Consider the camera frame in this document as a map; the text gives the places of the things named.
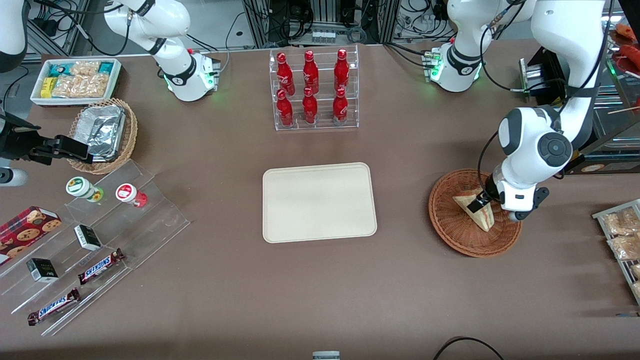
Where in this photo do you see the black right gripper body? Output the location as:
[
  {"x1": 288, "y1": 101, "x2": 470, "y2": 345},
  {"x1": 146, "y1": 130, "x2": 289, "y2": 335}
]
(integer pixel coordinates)
[{"x1": 0, "y1": 114, "x2": 45, "y2": 163}]

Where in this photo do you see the Snickers chocolate bar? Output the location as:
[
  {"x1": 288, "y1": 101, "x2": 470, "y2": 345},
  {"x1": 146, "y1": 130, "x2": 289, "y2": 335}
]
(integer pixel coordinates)
[
  {"x1": 27, "y1": 287, "x2": 82, "y2": 326},
  {"x1": 77, "y1": 248, "x2": 126, "y2": 286}
]

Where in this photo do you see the black hot food display case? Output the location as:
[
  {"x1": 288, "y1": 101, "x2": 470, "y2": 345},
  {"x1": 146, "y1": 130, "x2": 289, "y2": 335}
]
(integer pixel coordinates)
[{"x1": 519, "y1": 7, "x2": 640, "y2": 176}]

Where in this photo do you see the black cable loop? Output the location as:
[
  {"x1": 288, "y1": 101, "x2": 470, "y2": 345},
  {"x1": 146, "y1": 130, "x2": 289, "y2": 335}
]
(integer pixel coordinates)
[{"x1": 432, "y1": 336, "x2": 506, "y2": 360}]

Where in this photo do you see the green lid sunflower jar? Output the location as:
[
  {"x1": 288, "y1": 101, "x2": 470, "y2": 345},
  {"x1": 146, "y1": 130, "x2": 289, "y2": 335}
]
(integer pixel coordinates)
[{"x1": 65, "y1": 176, "x2": 105, "y2": 203}]

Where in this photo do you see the brown round wicker basket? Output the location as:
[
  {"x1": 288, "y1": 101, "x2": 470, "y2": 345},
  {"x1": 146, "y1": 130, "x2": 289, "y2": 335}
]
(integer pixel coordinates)
[{"x1": 428, "y1": 168, "x2": 524, "y2": 259}]

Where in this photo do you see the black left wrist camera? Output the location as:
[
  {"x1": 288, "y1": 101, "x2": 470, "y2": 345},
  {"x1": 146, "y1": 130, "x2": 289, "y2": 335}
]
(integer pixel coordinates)
[{"x1": 507, "y1": 186, "x2": 551, "y2": 222}]

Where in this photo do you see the clear acrylic stepped display stand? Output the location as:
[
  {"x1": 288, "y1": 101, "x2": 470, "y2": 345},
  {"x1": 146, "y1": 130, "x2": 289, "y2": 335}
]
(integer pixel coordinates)
[{"x1": 0, "y1": 159, "x2": 191, "y2": 337}]

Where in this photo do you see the red cola bottle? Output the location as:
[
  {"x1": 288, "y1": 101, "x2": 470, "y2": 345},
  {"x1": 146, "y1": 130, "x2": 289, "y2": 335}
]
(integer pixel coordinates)
[
  {"x1": 276, "y1": 89, "x2": 294, "y2": 127},
  {"x1": 303, "y1": 50, "x2": 320, "y2": 94},
  {"x1": 332, "y1": 87, "x2": 349, "y2": 125},
  {"x1": 302, "y1": 87, "x2": 318, "y2": 124},
  {"x1": 276, "y1": 52, "x2": 296, "y2": 97},
  {"x1": 334, "y1": 48, "x2": 350, "y2": 92}
]

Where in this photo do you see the light tan wicker basket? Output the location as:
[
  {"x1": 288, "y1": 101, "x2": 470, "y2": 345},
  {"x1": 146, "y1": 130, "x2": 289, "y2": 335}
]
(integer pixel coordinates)
[{"x1": 68, "y1": 98, "x2": 139, "y2": 175}]

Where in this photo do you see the metal equipment rack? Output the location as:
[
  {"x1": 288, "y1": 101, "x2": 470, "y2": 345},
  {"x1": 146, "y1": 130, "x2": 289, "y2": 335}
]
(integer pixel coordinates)
[{"x1": 242, "y1": 0, "x2": 401, "y2": 48}]

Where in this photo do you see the white rectangular snack bin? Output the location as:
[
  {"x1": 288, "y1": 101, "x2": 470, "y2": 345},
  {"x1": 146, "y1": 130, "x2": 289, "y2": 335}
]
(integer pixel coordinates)
[{"x1": 30, "y1": 57, "x2": 123, "y2": 108}]

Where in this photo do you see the small black carton box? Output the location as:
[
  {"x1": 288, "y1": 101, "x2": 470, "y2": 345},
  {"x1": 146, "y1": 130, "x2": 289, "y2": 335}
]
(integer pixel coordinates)
[
  {"x1": 74, "y1": 224, "x2": 103, "y2": 251},
  {"x1": 26, "y1": 257, "x2": 59, "y2": 283}
]

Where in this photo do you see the red chocolate chip cookie box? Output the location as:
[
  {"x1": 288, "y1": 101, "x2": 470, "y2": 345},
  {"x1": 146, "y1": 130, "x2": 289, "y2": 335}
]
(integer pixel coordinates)
[{"x1": 0, "y1": 205, "x2": 63, "y2": 267}]

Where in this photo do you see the red lid strawberry jar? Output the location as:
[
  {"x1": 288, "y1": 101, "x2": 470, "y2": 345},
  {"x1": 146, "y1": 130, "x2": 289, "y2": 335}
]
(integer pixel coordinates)
[{"x1": 115, "y1": 183, "x2": 148, "y2": 208}]

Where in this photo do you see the clear bag of crackers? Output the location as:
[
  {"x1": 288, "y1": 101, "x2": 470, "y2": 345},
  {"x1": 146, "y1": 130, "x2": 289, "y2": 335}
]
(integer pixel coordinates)
[
  {"x1": 70, "y1": 60, "x2": 101, "y2": 77},
  {"x1": 52, "y1": 74, "x2": 111, "y2": 99}
]

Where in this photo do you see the red sausage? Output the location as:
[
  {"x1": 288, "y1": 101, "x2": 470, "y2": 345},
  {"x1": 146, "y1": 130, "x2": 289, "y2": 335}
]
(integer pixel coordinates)
[
  {"x1": 616, "y1": 22, "x2": 640, "y2": 42},
  {"x1": 617, "y1": 44, "x2": 640, "y2": 76}
]

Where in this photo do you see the clear acrylic bottle rack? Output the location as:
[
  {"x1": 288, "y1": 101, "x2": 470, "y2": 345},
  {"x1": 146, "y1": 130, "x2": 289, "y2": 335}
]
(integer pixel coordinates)
[{"x1": 269, "y1": 44, "x2": 360, "y2": 132}]

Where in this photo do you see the cream rectangular plastic tray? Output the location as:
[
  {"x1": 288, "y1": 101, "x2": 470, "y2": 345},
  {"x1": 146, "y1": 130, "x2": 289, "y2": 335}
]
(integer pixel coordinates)
[{"x1": 262, "y1": 162, "x2": 378, "y2": 244}]

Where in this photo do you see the triangular sandwich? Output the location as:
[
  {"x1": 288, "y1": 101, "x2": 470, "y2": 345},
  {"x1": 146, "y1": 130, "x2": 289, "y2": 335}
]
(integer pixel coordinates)
[{"x1": 452, "y1": 192, "x2": 495, "y2": 232}]

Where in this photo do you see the aluminium foil container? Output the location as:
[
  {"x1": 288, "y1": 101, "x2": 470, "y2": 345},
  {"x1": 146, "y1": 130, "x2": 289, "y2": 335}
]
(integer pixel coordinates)
[{"x1": 75, "y1": 105, "x2": 126, "y2": 162}]

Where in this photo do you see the stainless steel food pan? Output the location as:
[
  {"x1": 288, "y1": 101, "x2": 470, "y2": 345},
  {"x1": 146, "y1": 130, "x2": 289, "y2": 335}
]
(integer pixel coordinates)
[{"x1": 597, "y1": 96, "x2": 640, "y2": 143}]

